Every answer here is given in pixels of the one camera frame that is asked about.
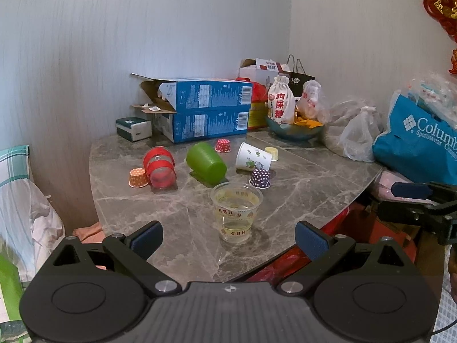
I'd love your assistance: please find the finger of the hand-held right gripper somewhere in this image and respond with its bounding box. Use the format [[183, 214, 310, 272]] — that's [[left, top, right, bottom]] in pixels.
[[392, 182, 457, 202], [378, 202, 457, 246]]

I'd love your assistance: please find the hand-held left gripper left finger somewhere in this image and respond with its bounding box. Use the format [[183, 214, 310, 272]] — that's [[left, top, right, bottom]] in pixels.
[[53, 222, 178, 296]]

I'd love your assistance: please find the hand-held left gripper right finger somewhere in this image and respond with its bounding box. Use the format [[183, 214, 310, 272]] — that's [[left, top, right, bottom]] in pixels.
[[276, 221, 408, 294]]

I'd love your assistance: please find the orange dotted small paper cup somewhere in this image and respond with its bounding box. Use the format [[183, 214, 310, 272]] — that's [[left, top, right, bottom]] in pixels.
[[129, 168, 149, 188]]

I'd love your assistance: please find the red transparent cup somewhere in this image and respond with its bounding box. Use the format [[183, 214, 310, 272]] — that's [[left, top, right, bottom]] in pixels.
[[143, 146, 177, 189]]

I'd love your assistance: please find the clear plastic cup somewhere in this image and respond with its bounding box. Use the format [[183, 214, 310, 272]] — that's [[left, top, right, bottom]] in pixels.
[[210, 182, 264, 245]]

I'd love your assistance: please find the purple dotted small paper cup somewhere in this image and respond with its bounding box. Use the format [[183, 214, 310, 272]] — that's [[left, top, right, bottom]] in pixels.
[[249, 169, 271, 189]]

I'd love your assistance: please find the green plastic cup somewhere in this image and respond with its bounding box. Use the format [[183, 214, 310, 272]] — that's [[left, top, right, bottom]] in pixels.
[[186, 142, 228, 183]]

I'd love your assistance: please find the white printed paper cup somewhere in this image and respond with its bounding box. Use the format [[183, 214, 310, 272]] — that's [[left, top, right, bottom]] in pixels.
[[236, 141, 272, 172]]

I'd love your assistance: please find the pink package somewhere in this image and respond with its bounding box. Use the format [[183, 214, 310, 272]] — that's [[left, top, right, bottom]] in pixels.
[[369, 169, 429, 204]]

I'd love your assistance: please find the blue shopping bag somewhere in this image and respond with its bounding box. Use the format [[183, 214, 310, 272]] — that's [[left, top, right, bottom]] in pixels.
[[372, 93, 457, 186]]

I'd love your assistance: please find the red plastic bag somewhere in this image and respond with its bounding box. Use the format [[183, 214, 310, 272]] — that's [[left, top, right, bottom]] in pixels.
[[246, 202, 418, 283]]

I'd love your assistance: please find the pink cloth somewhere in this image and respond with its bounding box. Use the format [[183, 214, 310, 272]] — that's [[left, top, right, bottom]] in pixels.
[[73, 222, 108, 268]]

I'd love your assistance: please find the crumpled clear plastic bag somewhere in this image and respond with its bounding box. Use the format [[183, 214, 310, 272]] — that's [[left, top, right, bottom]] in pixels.
[[323, 100, 384, 162]]

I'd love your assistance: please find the clear bag of packets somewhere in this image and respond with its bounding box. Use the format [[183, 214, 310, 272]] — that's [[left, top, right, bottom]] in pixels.
[[396, 68, 457, 129]]

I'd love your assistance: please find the green white tissue box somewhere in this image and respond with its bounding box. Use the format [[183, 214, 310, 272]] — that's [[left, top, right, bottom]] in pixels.
[[115, 116, 153, 142]]

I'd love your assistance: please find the blue bowl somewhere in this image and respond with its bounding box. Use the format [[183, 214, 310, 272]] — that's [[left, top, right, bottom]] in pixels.
[[266, 116, 325, 141]]

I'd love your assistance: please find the white cloth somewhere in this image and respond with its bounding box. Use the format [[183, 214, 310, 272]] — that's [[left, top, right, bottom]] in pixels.
[[0, 179, 67, 283]]

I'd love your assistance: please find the blue carton box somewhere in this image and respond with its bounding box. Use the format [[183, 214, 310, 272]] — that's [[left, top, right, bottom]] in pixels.
[[130, 73, 253, 112], [130, 103, 249, 144]]

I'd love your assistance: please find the clear plastic snack bag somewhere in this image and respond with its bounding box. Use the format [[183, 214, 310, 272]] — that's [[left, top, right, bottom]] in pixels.
[[294, 80, 330, 125]]

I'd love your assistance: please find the yellow red box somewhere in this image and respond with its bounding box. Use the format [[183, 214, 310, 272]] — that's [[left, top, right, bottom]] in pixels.
[[248, 102, 269, 130]]

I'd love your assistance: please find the green white bag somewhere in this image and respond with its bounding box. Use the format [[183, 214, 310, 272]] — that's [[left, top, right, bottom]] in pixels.
[[0, 254, 27, 343]]

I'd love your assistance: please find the green plaid cloth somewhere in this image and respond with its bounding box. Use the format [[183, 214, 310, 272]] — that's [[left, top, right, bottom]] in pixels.
[[0, 145, 34, 190]]

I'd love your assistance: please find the black paper bag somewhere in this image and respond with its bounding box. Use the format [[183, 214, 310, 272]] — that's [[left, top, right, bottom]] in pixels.
[[282, 55, 316, 97]]

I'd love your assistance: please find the white red carton box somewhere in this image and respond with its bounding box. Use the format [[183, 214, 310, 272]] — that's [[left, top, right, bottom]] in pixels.
[[238, 58, 291, 86]]

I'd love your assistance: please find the black cable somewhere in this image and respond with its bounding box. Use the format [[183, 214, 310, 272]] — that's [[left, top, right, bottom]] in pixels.
[[430, 314, 457, 336]]

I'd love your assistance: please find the white drawstring cloth bag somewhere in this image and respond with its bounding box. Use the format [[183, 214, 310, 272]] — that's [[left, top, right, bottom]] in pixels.
[[267, 75, 296, 125]]

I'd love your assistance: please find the red knot wall decoration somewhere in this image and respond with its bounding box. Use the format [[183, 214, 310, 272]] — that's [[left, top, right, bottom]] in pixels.
[[423, 0, 457, 45]]

